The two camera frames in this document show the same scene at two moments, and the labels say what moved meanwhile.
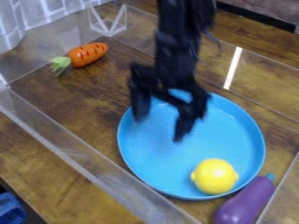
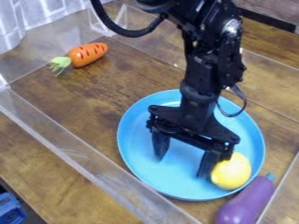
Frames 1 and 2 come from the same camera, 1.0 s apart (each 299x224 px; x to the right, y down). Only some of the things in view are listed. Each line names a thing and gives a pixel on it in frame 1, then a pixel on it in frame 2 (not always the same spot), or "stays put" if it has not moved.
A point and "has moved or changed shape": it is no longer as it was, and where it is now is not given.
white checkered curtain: (22, 15) stays put
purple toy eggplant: (241, 208) stays put
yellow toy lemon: (214, 177) has moved or changed shape
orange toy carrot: (79, 56) stays put
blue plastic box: (14, 213) stays put
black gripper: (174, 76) -> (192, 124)
